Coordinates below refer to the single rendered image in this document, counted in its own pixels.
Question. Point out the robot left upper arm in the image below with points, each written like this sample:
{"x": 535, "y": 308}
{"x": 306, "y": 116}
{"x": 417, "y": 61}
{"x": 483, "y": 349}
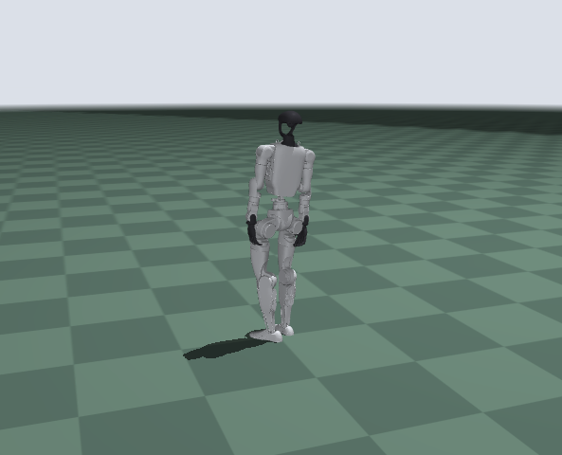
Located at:
{"x": 263, "y": 153}

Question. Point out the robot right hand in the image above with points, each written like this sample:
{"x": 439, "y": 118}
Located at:
{"x": 301, "y": 239}

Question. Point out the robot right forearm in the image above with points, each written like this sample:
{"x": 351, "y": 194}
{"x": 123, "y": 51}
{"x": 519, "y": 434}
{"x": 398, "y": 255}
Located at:
{"x": 304, "y": 200}

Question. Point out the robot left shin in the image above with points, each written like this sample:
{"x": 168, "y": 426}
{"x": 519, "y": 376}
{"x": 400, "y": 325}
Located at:
{"x": 267, "y": 297}

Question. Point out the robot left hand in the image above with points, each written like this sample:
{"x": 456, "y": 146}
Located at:
{"x": 251, "y": 230}

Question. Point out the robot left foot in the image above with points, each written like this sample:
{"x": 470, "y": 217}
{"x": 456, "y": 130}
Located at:
{"x": 263, "y": 335}

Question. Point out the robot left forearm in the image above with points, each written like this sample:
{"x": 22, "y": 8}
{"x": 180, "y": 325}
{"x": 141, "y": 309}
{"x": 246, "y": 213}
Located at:
{"x": 254, "y": 198}

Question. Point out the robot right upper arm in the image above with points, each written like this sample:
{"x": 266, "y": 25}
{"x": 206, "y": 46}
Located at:
{"x": 305, "y": 184}

